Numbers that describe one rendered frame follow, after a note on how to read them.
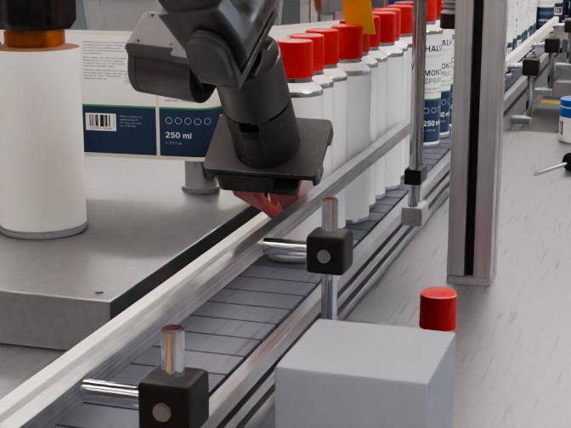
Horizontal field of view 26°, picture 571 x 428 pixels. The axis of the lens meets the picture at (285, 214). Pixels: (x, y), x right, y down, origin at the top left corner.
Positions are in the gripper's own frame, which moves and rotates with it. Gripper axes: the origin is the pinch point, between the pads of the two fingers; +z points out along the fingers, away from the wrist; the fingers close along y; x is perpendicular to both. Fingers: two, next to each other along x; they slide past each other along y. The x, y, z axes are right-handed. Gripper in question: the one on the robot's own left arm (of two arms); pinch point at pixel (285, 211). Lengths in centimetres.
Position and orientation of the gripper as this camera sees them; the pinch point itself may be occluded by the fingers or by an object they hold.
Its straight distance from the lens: 112.9
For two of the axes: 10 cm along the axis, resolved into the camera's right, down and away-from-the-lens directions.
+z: 1.6, 6.3, 7.6
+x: -2.3, 7.8, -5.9
